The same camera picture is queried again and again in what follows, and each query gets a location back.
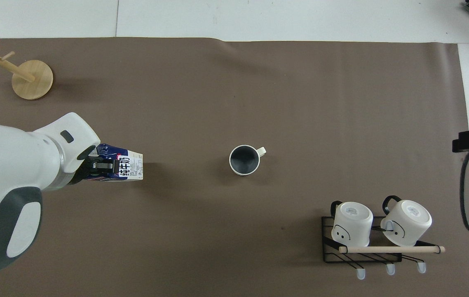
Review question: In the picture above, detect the blue white milk carton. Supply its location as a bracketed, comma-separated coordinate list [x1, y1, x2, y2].
[87, 143, 144, 182]

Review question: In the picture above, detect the black wire mug rack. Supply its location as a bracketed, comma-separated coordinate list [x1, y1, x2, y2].
[321, 215, 446, 281]

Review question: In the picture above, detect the white mug with black handle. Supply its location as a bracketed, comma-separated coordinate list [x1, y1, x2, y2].
[380, 195, 433, 247]
[330, 200, 374, 247]

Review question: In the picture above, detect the wooden mug tree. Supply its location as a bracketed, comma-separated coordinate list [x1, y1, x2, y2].
[0, 45, 54, 101]

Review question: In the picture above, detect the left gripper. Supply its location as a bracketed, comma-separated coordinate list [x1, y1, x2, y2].
[69, 144, 127, 185]

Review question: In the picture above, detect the white cup with dark inside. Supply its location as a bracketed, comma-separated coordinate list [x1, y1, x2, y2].
[229, 145, 267, 177]

